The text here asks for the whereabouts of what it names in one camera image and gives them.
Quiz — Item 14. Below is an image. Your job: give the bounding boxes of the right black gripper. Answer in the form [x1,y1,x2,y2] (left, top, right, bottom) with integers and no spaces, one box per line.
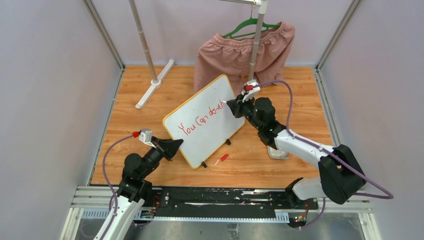
[228,92,263,131]

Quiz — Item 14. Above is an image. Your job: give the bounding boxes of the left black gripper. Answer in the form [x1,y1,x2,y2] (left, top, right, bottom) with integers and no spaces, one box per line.
[140,136,184,179]

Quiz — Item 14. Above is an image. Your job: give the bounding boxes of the yellow framed whiteboard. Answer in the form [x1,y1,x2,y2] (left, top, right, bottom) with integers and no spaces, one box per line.
[162,74,245,169]

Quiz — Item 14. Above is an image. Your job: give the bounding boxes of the red marker cap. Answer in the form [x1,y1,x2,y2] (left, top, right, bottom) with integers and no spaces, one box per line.
[220,154,229,161]

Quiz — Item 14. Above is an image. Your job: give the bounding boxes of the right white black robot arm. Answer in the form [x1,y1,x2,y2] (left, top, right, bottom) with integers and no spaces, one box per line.
[226,95,367,209]

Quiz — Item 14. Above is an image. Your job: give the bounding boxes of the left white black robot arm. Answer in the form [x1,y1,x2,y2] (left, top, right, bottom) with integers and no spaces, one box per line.
[94,136,184,240]

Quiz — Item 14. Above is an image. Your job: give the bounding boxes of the grey whiteboard eraser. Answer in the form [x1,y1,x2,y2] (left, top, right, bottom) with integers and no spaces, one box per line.
[267,146,289,160]

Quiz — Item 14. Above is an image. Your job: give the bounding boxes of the pink shorts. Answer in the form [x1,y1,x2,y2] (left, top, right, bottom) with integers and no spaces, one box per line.
[193,22,296,95]

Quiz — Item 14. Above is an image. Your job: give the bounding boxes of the white clothes rack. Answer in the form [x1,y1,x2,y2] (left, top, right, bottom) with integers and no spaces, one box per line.
[127,0,269,110]

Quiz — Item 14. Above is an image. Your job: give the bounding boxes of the green clothes hanger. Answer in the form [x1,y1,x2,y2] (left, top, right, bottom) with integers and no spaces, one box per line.
[221,11,281,39]

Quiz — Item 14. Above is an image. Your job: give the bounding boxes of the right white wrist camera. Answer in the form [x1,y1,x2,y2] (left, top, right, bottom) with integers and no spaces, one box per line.
[241,79,261,103]

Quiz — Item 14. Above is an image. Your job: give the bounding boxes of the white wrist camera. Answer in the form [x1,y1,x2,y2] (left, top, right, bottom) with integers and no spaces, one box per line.
[241,79,261,103]
[138,128,156,148]

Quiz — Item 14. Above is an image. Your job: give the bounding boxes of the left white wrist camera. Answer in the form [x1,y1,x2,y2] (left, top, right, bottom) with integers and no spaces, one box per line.
[138,128,156,148]

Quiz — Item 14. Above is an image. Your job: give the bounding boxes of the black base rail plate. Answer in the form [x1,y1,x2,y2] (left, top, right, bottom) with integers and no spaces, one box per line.
[132,186,319,227]

